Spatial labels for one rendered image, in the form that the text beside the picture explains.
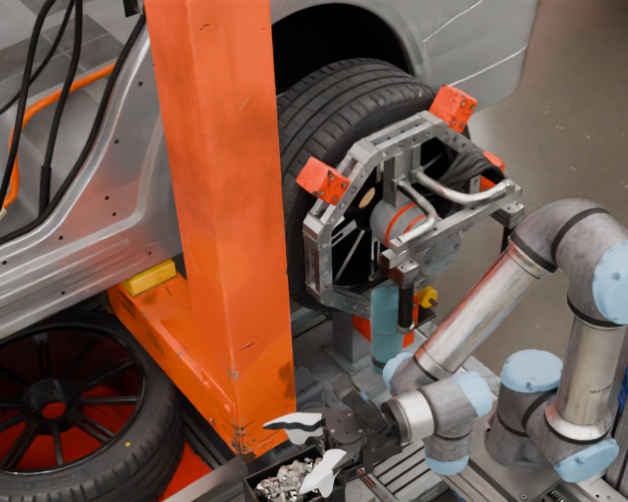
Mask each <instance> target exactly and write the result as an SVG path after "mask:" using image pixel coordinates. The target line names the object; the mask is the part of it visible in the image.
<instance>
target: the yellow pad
mask: <svg viewBox="0 0 628 502"><path fill-rule="evenodd" d="M176 276H177V274H176V273H175V267H174V262H173V261H172V260H171V259H169V260H167V261H165V262H163V263H160V264H158V265H156V266H154V267H152V268H150V269H148V270H146V271H144V272H142V273H141V274H139V275H136V276H134V277H132V278H130V279H128V280H126V281H124V282H122V283H120V284H121V285H122V286H123V287H124V288H125V289H126V290H127V292H128V293H129V294H130V295H131V296H132V297H136V296H138V295H140V294H142V293H144V292H146V291H148V290H150V289H152V288H154V287H157V286H159V285H161V284H163V283H165V282H167V281H169V280H171V279H173V278H175V277H176Z"/></svg>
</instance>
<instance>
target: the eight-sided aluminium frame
mask: <svg viewBox="0 0 628 502"><path fill-rule="evenodd" d="M448 126H449V124H448V123H446V122H444V121H443V120H441V119H440V118H438V117H436V116H435V115H433V114H431V113H429V112H428V111H423V112H421V113H416V114H415V115H414V116H412V117H410V118H408V119H406V120H404V121H401V122H399V123H397V124H395V125H392V126H389V127H387V128H385V129H383V130H381V131H379V132H376V133H374V134H372V135H370V136H368V137H366V138H361V139H360V140H359V141H357V142H355V143H354V144H353V146H352V147H351V148H350V149H349V150H348V151H347V155H346V156H345V158H344V160H343V161H342V163H341V164H340V166H339V167H338V169H337V171H338V172H339V173H341V174H342V175H344V176H345V177H346V178H348V179H349V180H350V181H351V183H350V185H349V186H348V188H347V189H346V191H345V192H344V194H343V195H342V197H341V198H340V200H339V201H338V203H337V204H336V206H334V205H331V204H329V203H327V202H325V201H323V200H321V199H319V198H318V199H317V201H316V202H315V204H314V206H313V207H312V209H311V210H310V211H308V213H307V216H306V218H305V219H304V221H303V229H302V232H303V235H304V256H305V276H306V281H305V284H306V291H307V292H308V293H309V294H311V295H312V296H313V297H314V298H315V299H316V300H317V301H318V302H320V303H321V304H324V305H325V306H327V307H328V306H330V307H333V308H335V309H338V310H341V311H344V312H347V313H350V314H353V315H355V316H358V317H361V318H362V319H367V320H370V316H371V294H372V292H373V291H374V290H375V289H376V288H378V287H381V286H385V285H392V286H396V287H398V288H399V285H397V284H396V283H395V282H394V281H393V280H391V279H388V280H386V281H384V282H383V283H381V284H379V285H377V286H375V287H374V288H372V289H370V290H368V291H366V292H365V293H363V294H360V295H359V294H356V293H353V292H351V291H348V290H345V289H343V288H340V287H338V286H335V285H332V245H331V234H332V231H333V229H334V228H335V226H336V225H337V223H338V222H339V220H340V219H341V217H342V216H343V214H344V213H345V211H346V210H347V208H348V207H349V205H350V204H351V202H352V200H353V199H354V197H355V196H356V194H357V193H358V191H359V190H360V188H361V187H362V185H363V184H364V182H365V181H366V179H367V178H368V176H369V175H370V173H371V172H372V170H373V169H374V167H375V166H377V165H378V164H379V163H381V162H383V161H385V160H388V159H390V158H392V157H394V155H396V154H398V153H400V152H404V151H406V150H408V149H410V148H412V146H414V145H416V144H421V143H423V142H425V141H427V140H429V139H431V138H433V137H437V138H438V139H439V140H441V141H442V142H444V143H445V144H447V145H448V146H450V147H451V148H453V149H454V150H455V151H456V152H457V155H458V154H459V153H460V152H461V151H463V150H464V149H468V148H472V149H474V150H476V151H477V152H479V153H482V154H483V149H481V148H480V146H478V145H477V144H475V143H474V142H472V141H470V140H469V139H467V138H466V137H465V136H463V135H462V134H461V133H459V132H458V131H456V130H454V129H452V128H449V127H448ZM480 179H481V175H478V176H476V177H474V178H472V179H470V180H467V181H464V182H461V183H458V184H455V187H456V191H457V192H460V193H464V194H475V193H479V189H480ZM469 206H470V205H463V204H459V203H455V202H453V206H452V209H451V211H450V212H449V214H448V215H447V217H446V218H448V217H450V216H452V215H454V214H456V213H458V212H459V211H461V210H463V209H465V208H467V207H469ZM446 218H445V219H446ZM419 272H420V273H419V280H418V281H417V282H415V292H414V294H416V293H418V292H419V291H421V290H425V289H426V288H427V287H428V286H430V285H431V284H432V283H433V282H434V281H435V280H436V279H437V278H438V275H439V274H438V275H436V276H428V275H426V274H425V273H423V272H422V271H421V270H420V271H419Z"/></svg>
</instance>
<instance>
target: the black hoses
mask: <svg viewBox="0 0 628 502"><path fill-rule="evenodd" d="M478 175H482V176H484V177H485V178H487V179H488V180H490V181H491V182H493V183H494V184H499V183H500V182H502V181H504V180H506V179H509V177H508V176H506V175H505V174H503V172H502V171H501V169H500V168H499V167H498V166H497V165H495V164H492V163H491V162H490V161H489V159H488V158H487V157H486V156H484V155H483V154H482V153H479V152H477V151H476V150H474V149H472V148H468V149H464V150H463V151H461V152H460V153H459V154H458V155H457V157H456V158H455V159H454V161H453V162H452V163H451V165H450V166H449V168H448V169H447V171H446V173H445V174H444V175H443V176H442V177H440V176H439V177H437V178H435V181H437V182H439V183H441V184H442V185H444V186H446V187H448V188H450V189H452V190H456V187H455V184H458V183H461V182H464V181H467V180H470V179H472V178H474V177H476V176H478Z"/></svg>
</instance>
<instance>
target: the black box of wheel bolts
mask: <svg viewBox="0 0 628 502"><path fill-rule="evenodd" d="M323 456H324V453H323V451H322V450H321V449H320V447H319V446H318V444H317V443H315V444H313V445H311V446H309V447H306V448H304V449H302V450H300V451H298V452H296V453H294V454H291V455H289V456H287V457H285V458H283V459H281V460H278V461H276V462H274V463H272V464H270V465H268V466H266V467H263V468H261V469H259V470H257V471H255V472H253V473H251V474H248V475H246V476H244V477H242V478H241V481H242V483H243V491H244V498H245V502H345V488H346V484H344V483H343V480H342V478H341V477H340V476H339V474H338V473H337V475H336V476H335V479H334V483H333V489H332V492H331V493H330V495H329V496H328V497H323V496H322V494H321V492H320V490H319V488H318V487H317V488H315V489H313V490H311V491H308V492H305V493H302V494H300V493H299V492H298V490H299V488H300V485H301V483H302V481H303V479H304V477H305V476H307V475H308V474H310V473H311V472H312V471H313V469H314V467H315V466H316V465H318V464H320V463H321V462H322V460H323Z"/></svg>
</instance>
